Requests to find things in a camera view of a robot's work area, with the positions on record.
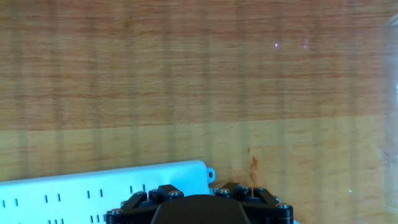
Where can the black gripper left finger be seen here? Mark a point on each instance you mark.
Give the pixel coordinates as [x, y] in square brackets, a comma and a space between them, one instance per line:
[133, 207]

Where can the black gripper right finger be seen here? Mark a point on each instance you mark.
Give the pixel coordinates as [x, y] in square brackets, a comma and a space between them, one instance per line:
[265, 207]

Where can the white power strip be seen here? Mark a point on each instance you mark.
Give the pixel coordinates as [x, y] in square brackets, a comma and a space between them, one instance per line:
[62, 193]

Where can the glossy wooden board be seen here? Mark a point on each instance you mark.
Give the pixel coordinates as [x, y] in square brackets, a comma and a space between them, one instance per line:
[199, 62]

